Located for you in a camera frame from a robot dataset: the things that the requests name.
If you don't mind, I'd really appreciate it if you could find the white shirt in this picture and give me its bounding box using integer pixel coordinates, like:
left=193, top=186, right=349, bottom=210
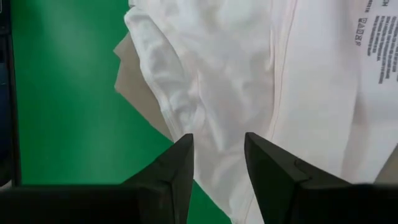
left=123, top=0, right=398, bottom=224

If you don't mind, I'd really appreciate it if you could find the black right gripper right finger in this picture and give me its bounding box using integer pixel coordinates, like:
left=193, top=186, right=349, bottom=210
left=244, top=132, right=398, bottom=224

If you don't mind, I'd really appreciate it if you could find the green table mat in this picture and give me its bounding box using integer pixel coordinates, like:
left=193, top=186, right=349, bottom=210
left=11, top=0, right=233, bottom=224

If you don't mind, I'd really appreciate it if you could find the black aluminium table frame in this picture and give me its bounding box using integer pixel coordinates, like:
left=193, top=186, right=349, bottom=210
left=0, top=0, right=22, bottom=187

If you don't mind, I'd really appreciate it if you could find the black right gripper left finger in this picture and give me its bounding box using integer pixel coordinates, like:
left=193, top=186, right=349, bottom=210
left=0, top=133, right=195, bottom=224

